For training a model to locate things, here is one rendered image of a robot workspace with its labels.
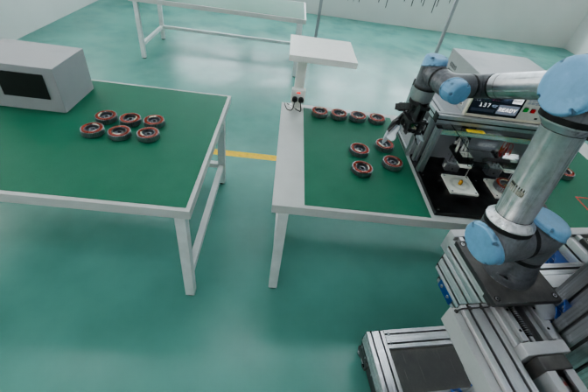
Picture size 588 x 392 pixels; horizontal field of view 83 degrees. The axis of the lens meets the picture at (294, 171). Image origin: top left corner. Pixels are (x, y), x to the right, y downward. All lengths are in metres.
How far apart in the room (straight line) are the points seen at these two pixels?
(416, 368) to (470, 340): 0.79
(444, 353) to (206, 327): 1.22
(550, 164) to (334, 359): 1.48
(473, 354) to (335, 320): 1.11
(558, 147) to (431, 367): 1.32
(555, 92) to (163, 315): 1.93
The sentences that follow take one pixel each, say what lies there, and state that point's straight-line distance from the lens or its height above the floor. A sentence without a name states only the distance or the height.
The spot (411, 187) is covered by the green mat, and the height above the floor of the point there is 0.75.
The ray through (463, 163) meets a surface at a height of 0.89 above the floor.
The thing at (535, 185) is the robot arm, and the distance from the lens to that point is 0.92.
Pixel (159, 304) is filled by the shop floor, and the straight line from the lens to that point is 2.14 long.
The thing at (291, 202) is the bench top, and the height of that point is 0.75.
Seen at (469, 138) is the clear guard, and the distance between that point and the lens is 1.78.
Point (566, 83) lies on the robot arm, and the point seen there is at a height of 1.62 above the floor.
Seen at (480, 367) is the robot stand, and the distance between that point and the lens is 1.12.
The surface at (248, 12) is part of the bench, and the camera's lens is 4.40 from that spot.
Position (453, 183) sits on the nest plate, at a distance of 1.95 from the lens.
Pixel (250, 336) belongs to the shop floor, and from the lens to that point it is 2.01.
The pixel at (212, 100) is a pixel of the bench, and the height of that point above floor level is 0.75.
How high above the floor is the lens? 1.83
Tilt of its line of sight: 39 degrees down
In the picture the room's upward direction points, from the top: 9 degrees clockwise
